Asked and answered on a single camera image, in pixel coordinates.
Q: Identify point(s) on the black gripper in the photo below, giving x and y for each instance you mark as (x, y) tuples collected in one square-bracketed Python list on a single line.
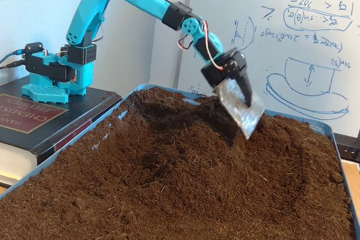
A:
[(217, 73)]

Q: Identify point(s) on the black perforated box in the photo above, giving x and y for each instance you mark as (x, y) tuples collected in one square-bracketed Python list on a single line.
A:
[(348, 150)]

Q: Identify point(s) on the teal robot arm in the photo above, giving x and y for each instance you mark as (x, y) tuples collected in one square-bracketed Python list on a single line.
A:
[(84, 18)]

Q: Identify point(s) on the brown soil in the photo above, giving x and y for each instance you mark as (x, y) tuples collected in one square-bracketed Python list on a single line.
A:
[(168, 195)]

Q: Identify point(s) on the whiteboard with blue drawings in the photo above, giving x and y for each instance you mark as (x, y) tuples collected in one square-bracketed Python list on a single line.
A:
[(281, 54)]

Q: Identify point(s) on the black chemistry physics handbook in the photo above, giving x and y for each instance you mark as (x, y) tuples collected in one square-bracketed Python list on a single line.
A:
[(17, 138)]

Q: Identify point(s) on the blue plastic tray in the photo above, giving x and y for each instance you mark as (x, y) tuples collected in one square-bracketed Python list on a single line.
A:
[(323, 124)]

